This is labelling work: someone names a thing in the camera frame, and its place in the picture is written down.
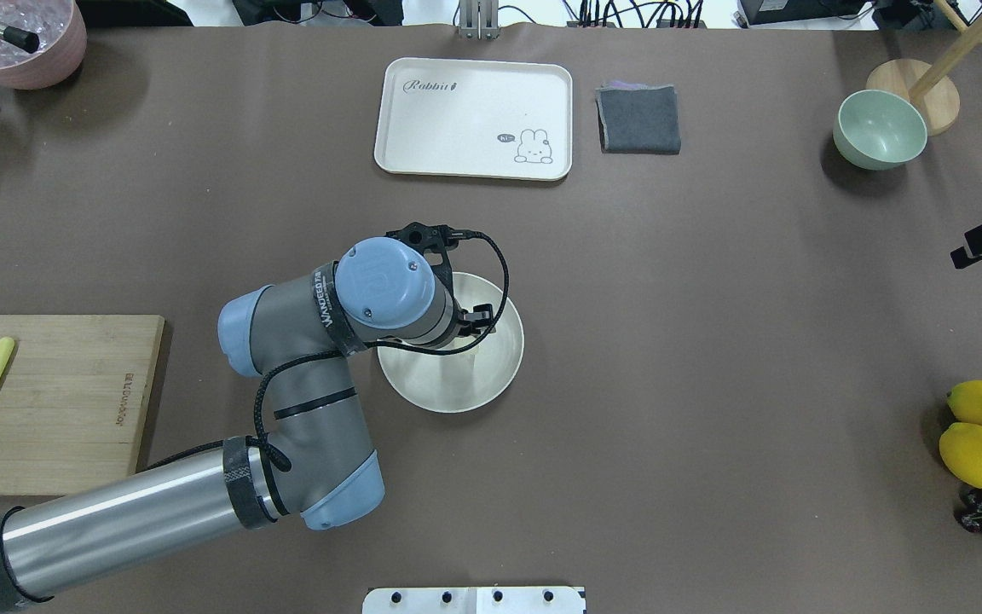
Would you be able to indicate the cream round plate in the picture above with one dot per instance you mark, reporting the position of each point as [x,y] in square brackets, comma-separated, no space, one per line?
[460,382]

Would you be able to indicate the bamboo cutting board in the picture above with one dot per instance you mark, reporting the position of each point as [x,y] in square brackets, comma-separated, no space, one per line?
[74,400]

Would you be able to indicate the green ceramic bowl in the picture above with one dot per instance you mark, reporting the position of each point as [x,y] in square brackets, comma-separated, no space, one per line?
[876,130]

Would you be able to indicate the dark cherries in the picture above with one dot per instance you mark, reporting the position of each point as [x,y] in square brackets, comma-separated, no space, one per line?
[969,516]

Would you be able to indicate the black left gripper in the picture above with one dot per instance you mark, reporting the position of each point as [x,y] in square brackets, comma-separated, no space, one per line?
[477,316]

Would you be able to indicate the pink bowl of ice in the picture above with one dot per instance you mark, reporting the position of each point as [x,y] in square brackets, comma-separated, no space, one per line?
[42,43]

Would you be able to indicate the cream rabbit tray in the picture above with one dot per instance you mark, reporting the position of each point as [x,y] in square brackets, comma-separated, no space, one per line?
[475,118]

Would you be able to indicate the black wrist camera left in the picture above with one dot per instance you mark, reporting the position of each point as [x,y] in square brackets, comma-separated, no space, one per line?
[437,239]

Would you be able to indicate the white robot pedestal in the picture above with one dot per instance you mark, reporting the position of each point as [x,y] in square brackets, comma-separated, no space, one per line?
[477,599]

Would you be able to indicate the grey folded cloth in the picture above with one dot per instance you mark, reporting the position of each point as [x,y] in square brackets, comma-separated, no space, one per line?
[638,118]

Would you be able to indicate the aluminium frame post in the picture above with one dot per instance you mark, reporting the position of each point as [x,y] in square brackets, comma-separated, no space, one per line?
[478,19]

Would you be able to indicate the wooden mug tree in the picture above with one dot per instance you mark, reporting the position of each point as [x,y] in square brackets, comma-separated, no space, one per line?
[928,88]

